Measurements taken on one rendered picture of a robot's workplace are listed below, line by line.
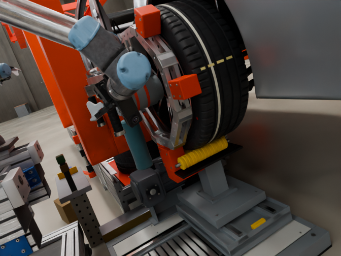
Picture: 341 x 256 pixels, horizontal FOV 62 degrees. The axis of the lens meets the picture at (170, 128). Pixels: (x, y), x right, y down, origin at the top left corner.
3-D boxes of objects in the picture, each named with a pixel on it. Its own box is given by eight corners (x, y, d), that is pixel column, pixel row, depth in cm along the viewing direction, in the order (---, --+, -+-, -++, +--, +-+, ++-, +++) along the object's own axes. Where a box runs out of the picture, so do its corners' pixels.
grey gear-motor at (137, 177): (216, 199, 169) (200, 146, 161) (155, 234, 154) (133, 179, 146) (200, 190, 186) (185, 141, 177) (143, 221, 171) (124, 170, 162)
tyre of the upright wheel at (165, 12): (157, 40, 169) (202, 140, 167) (121, 51, 161) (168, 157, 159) (202, -40, 108) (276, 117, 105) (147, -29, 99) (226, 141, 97)
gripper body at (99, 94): (111, 77, 86) (120, 63, 75) (128, 100, 87) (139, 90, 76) (91, 91, 83) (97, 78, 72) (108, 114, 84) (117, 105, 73)
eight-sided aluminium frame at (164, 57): (204, 151, 111) (162, 9, 97) (191, 158, 108) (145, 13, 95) (154, 133, 160) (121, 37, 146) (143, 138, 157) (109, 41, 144)
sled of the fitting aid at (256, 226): (293, 221, 131) (288, 203, 129) (232, 263, 118) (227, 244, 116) (228, 188, 176) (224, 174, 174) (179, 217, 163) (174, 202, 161)
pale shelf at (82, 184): (92, 189, 152) (90, 184, 151) (61, 204, 146) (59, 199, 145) (81, 170, 191) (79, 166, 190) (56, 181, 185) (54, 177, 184)
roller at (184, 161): (233, 146, 132) (230, 135, 130) (180, 173, 121) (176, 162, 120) (226, 144, 137) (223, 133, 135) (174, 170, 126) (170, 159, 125)
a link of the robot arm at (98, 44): (74, 41, 70) (109, 72, 72) (60, 38, 59) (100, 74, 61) (95, 17, 69) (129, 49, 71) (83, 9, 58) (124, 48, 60)
